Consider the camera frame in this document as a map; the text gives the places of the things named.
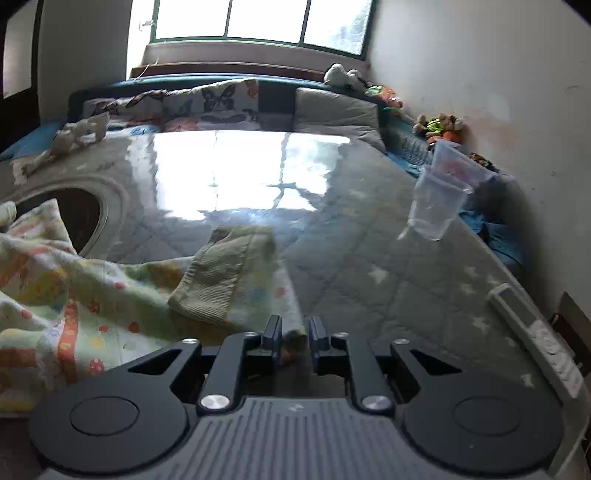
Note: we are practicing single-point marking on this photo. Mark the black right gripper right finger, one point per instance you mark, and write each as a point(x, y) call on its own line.
point(352, 359)

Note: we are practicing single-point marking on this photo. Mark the butterfly print pillow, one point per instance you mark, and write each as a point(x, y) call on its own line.
point(226, 105)

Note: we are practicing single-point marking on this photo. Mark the grey quilted star table cover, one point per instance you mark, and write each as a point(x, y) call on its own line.
point(338, 210)

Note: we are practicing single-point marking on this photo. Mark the colourful patterned child garment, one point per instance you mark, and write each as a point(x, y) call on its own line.
point(65, 318)

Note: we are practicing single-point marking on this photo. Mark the teal blue sofa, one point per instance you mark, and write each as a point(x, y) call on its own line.
point(288, 105)

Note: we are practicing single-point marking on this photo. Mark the white plush toy on ledge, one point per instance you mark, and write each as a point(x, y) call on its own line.
point(337, 76)

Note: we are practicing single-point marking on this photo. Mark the grey cushion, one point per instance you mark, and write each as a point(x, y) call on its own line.
point(327, 113)

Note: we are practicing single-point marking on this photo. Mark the white remote control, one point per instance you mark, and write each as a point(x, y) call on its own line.
point(551, 356)

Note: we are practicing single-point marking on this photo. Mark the transparent plastic storage box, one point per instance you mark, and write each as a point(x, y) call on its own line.
point(448, 158)

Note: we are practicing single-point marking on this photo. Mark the green framed window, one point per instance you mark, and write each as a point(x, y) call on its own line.
point(340, 27)

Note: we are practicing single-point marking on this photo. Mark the white plush rabbit toy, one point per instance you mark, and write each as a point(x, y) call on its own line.
point(83, 133)

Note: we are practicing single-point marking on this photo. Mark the orange green plush toy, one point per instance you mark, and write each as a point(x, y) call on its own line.
point(385, 94)

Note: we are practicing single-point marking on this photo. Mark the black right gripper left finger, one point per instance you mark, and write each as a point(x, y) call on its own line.
point(229, 367)

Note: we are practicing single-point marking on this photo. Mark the clear plastic cup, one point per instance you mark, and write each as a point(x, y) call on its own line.
point(438, 198)

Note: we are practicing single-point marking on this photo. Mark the pile of colourful plush toys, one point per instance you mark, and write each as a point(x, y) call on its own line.
point(441, 127)

